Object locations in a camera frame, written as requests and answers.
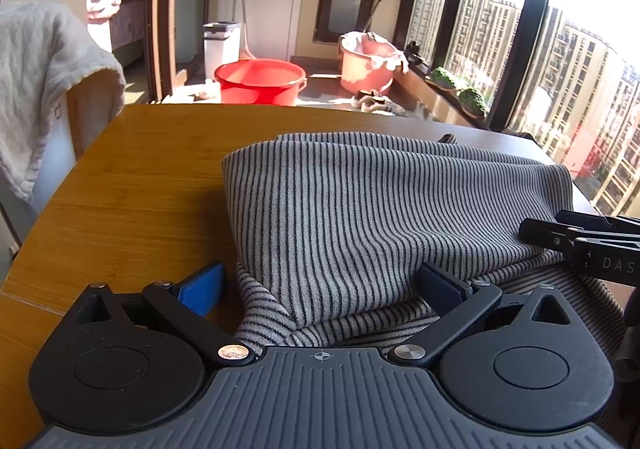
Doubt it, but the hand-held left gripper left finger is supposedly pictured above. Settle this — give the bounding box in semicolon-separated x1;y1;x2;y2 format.
75;261;256;368

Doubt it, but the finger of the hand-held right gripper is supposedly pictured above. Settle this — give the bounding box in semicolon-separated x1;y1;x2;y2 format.
519;218;591;255
556;210;640;236

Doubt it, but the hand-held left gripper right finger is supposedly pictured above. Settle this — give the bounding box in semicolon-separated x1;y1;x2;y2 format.
387;262;577;370

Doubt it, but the grey black striped shirt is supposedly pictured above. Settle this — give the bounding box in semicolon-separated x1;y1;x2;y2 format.
222;132;628;425

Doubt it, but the green potted plant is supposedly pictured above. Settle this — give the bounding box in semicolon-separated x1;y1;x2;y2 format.
431;66;458;91
459;86;488;118

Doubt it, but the crumpled brown cloth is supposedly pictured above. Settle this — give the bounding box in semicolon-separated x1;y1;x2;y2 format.
350;90;396;113

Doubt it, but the black framed window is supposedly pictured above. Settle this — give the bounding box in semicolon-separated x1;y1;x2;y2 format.
395;0;640;220

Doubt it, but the white chair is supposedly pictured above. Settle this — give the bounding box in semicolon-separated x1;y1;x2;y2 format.
65;64;123;160

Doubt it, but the red plastic basin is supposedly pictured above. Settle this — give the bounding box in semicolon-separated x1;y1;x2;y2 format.
214;58;307;106

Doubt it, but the white cloth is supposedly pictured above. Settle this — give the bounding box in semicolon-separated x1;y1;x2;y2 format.
340;30;411;76

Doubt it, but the pink plastic bucket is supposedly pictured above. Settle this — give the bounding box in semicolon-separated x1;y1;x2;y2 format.
339;32;401;96

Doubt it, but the white trash bin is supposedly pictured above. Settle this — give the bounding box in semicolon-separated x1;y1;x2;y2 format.
202;22;242;80

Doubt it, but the white towel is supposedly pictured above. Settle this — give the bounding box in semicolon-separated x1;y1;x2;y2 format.
0;2;126;200

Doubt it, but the bed with pink bedding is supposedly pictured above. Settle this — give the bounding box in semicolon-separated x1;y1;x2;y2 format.
87;0;146;70

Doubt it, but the orange broom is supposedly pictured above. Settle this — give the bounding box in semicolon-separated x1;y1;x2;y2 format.
238;0;256;62

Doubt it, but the brown sliding door frame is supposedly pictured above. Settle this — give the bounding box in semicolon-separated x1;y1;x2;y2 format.
142;0;188;105

